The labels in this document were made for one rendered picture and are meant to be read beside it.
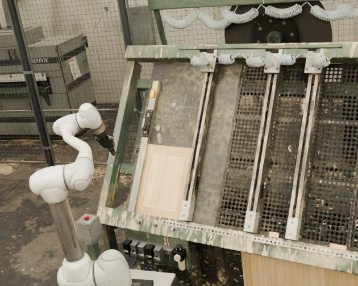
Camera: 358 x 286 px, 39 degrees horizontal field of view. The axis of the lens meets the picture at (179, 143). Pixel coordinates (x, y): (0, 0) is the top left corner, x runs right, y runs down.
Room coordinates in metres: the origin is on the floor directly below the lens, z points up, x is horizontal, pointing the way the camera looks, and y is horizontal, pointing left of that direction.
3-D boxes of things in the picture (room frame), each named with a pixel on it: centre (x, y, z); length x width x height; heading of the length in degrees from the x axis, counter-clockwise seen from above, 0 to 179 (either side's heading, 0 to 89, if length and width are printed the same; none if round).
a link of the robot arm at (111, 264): (2.39, 0.46, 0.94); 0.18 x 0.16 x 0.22; 88
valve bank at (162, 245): (2.85, 0.28, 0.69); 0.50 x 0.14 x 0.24; 58
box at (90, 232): (3.03, 0.69, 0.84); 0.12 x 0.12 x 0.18; 58
